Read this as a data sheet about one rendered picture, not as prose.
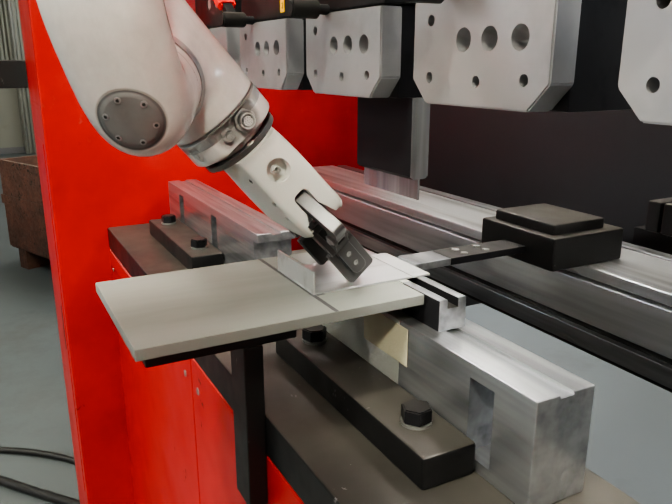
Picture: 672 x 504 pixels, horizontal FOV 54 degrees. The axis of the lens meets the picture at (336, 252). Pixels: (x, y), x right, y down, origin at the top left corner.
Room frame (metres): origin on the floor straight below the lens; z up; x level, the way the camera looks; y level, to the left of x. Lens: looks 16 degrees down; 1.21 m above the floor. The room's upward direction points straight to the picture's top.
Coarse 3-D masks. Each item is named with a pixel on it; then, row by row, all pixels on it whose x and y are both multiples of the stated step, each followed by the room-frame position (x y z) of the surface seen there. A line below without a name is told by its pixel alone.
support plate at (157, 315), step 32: (96, 288) 0.61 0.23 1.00; (128, 288) 0.60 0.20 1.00; (160, 288) 0.60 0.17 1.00; (192, 288) 0.60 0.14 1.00; (224, 288) 0.60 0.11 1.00; (256, 288) 0.60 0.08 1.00; (288, 288) 0.60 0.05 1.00; (352, 288) 0.60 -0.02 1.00; (384, 288) 0.60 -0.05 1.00; (128, 320) 0.52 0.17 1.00; (160, 320) 0.52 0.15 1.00; (192, 320) 0.52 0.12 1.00; (224, 320) 0.52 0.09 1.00; (256, 320) 0.52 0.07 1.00; (288, 320) 0.52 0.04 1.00; (320, 320) 0.53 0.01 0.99; (160, 352) 0.47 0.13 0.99
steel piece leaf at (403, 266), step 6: (378, 258) 0.69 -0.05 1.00; (384, 258) 0.69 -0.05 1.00; (390, 258) 0.69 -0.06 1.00; (396, 258) 0.69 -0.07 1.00; (390, 264) 0.67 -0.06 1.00; (396, 264) 0.67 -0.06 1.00; (402, 264) 0.67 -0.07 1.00; (408, 264) 0.67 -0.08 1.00; (402, 270) 0.65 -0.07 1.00; (408, 270) 0.65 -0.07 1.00; (414, 270) 0.65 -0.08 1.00; (420, 270) 0.65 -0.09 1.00; (414, 276) 0.63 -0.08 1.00; (420, 276) 0.63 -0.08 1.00
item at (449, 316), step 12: (372, 252) 0.72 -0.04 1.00; (420, 288) 0.60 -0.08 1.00; (432, 288) 0.61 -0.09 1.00; (444, 288) 0.60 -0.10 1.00; (432, 300) 0.57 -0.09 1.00; (444, 300) 0.57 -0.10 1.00; (456, 300) 0.57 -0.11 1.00; (408, 312) 0.61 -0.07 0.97; (420, 312) 0.59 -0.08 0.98; (432, 312) 0.57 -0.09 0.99; (444, 312) 0.57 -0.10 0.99; (456, 312) 0.57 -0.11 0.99; (432, 324) 0.57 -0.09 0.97; (444, 324) 0.57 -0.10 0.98; (456, 324) 0.57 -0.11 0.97
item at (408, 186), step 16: (368, 112) 0.69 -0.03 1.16; (384, 112) 0.66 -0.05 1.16; (400, 112) 0.64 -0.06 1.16; (416, 112) 0.62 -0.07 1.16; (368, 128) 0.69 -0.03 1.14; (384, 128) 0.66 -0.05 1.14; (400, 128) 0.63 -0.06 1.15; (416, 128) 0.62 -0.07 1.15; (368, 144) 0.69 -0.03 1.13; (384, 144) 0.66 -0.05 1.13; (400, 144) 0.63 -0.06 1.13; (416, 144) 0.62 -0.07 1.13; (368, 160) 0.69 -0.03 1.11; (384, 160) 0.66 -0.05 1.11; (400, 160) 0.63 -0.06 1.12; (416, 160) 0.62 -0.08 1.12; (368, 176) 0.70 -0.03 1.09; (384, 176) 0.67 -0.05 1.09; (400, 176) 0.64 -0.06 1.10; (416, 176) 0.62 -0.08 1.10; (400, 192) 0.65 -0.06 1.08; (416, 192) 0.62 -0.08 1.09
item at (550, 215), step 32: (512, 224) 0.76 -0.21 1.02; (544, 224) 0.72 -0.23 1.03; (576, 224) 0.72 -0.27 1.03; (608, 224) 0.76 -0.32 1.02; (416, 256) 0.69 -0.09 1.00; (448, 256) 0.69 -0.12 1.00; (480, 256) 0.70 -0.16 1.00; (512, 256) 0.75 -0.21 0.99; (544, 256) 0.70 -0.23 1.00; (576, 256) 0.71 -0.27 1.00; (608, 256) 0.73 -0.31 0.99
